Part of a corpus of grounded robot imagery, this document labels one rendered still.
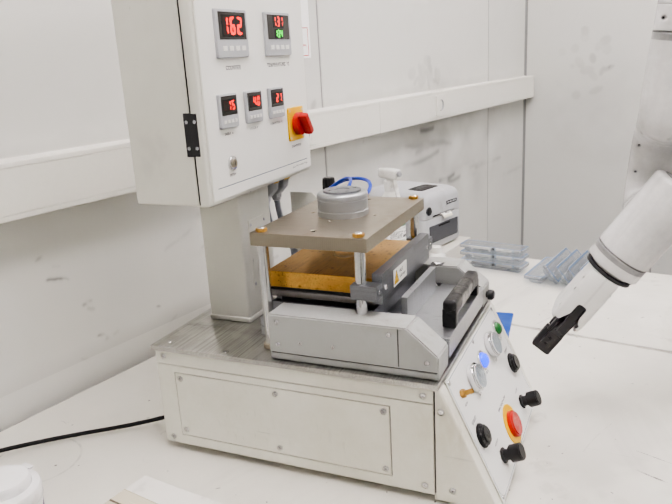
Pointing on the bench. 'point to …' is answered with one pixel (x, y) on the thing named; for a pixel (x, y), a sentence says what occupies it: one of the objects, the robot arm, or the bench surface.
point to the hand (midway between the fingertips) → (547, 339)
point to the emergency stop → (514, 423)
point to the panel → (490, 401)
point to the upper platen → (327, 272)
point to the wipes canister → (20, 485)
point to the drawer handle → (469, 285)
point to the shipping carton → (157, 494)
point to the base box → (326, 424)
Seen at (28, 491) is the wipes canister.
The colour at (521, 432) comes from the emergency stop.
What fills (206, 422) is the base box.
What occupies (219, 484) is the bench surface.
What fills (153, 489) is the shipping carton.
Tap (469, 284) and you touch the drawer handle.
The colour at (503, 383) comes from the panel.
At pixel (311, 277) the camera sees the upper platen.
